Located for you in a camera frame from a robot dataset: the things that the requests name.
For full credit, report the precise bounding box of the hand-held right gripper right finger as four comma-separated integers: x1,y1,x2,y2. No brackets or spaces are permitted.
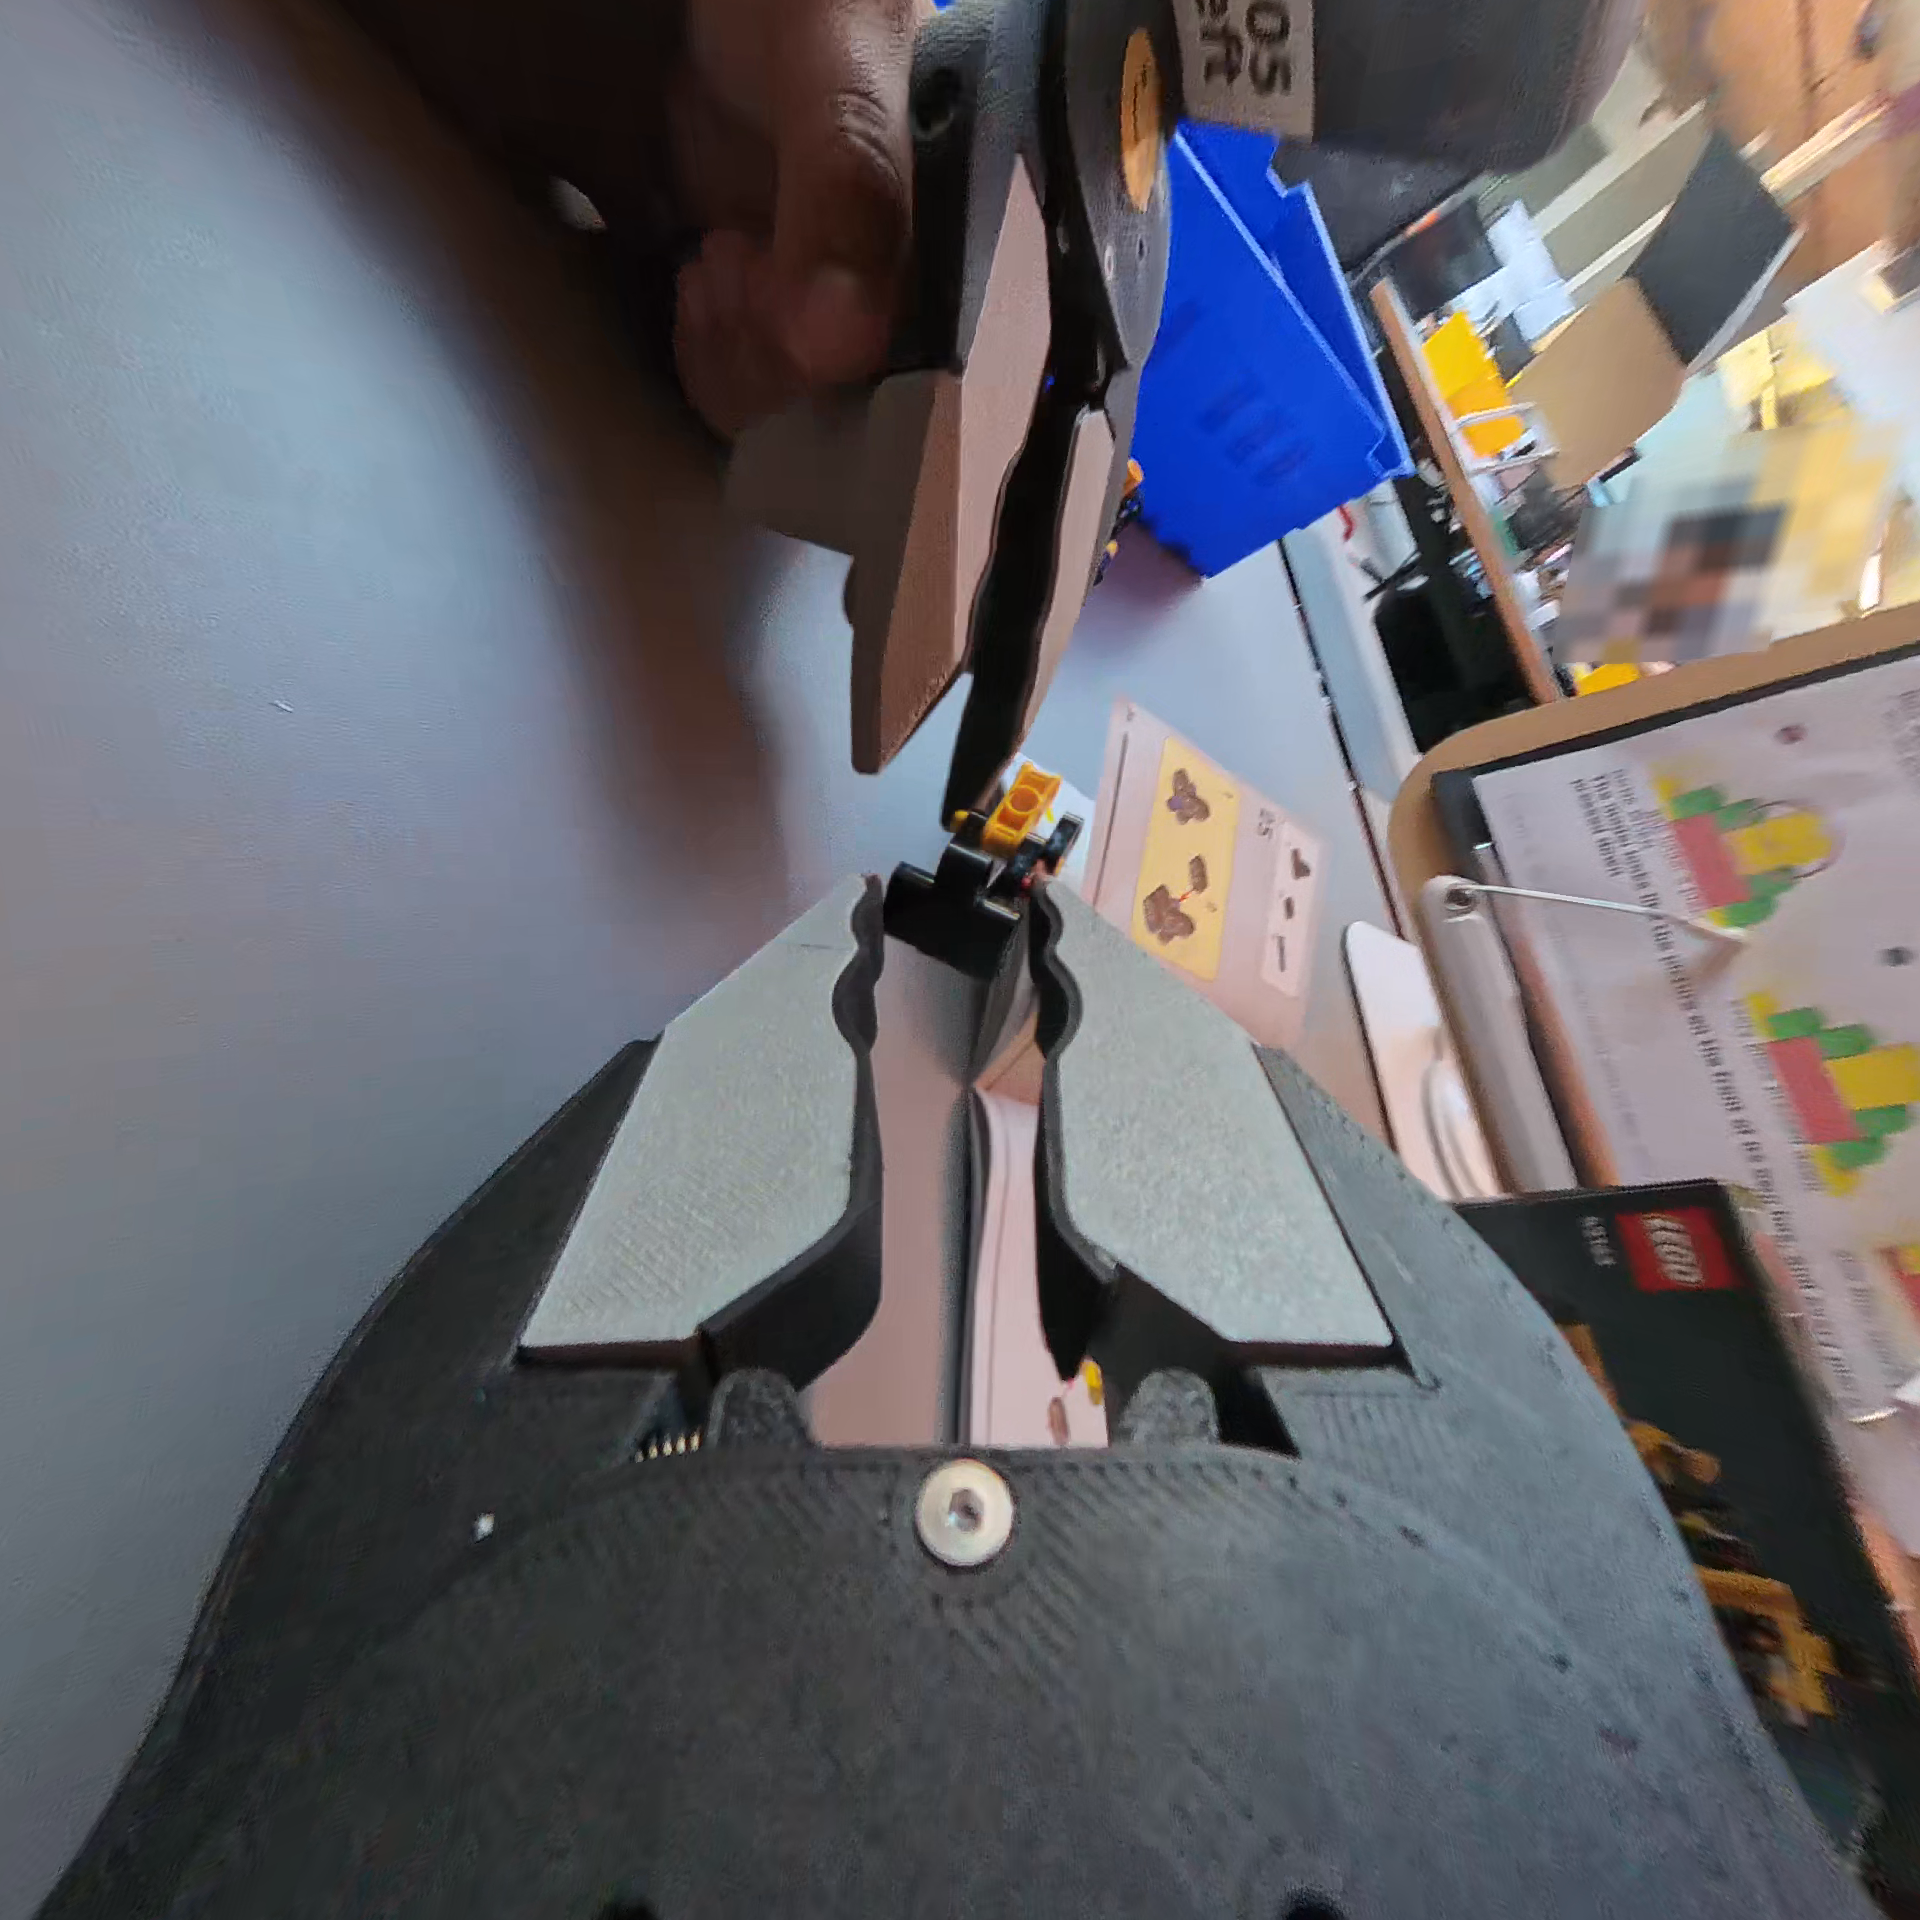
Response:
1028,882,1397,1382

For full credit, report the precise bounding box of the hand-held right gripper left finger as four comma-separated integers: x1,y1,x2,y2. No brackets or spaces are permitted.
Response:
516,879,886,1389

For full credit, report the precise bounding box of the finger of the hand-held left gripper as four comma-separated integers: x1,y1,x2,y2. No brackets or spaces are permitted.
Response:
848,158,1058,779
942,397,1139,826

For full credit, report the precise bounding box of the yellow lego beam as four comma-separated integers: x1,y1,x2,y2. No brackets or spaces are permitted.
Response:
957,762,1068,842

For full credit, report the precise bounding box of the black lego assembly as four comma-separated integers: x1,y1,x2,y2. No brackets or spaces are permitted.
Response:
882,812,1085,982

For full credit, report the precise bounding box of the lego instruction booklet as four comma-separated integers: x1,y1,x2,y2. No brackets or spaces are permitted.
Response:
953,696,1331,1447

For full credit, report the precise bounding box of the black lego box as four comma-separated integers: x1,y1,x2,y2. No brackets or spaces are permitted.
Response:
1456,1185,1920,1896

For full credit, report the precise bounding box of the person's left hand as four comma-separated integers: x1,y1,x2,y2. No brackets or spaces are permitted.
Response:
668,0,940,444

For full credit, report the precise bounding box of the large blue plastic bin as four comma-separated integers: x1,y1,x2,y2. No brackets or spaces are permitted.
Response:
1126,127,1414,582

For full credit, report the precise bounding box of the white flat stand base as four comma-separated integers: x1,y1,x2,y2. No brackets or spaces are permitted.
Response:
1343,919,1504,1203

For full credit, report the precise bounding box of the yellow storage bin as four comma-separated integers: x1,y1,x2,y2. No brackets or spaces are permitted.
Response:
1417,305,1521,457

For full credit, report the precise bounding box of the wooden background desk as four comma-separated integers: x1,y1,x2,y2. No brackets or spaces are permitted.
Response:
1368,278,1572,705

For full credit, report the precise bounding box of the wooden clipboard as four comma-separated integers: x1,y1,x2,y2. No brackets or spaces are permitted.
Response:
1388,607,1920,1504

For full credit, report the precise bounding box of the open cardboard box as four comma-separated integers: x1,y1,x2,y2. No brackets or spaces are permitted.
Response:
1513,136,1803,486

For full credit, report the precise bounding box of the printed instruction sheet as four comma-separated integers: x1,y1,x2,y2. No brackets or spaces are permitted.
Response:
1471,657,1920,1428

